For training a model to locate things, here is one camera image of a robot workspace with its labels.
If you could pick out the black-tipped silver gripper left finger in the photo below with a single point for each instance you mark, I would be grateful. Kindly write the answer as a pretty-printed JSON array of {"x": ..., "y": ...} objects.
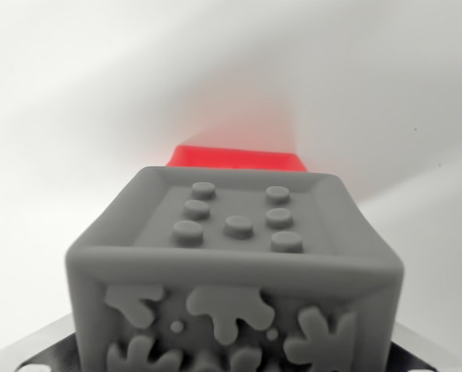
[{"x": 41, "y": 354}]

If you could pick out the black-tipped silver gripper right finger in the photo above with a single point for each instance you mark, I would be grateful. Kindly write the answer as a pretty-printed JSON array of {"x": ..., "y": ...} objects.
[{"x": 417, "y": 356}]

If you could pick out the grey embossed soft cube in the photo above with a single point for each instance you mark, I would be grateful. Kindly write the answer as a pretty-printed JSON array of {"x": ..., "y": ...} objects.
[{"x": 235, "y": 271}]

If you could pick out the red soft cube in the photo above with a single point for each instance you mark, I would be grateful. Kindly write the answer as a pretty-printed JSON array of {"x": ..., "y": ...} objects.
[{"x": 235, "y": 158}]

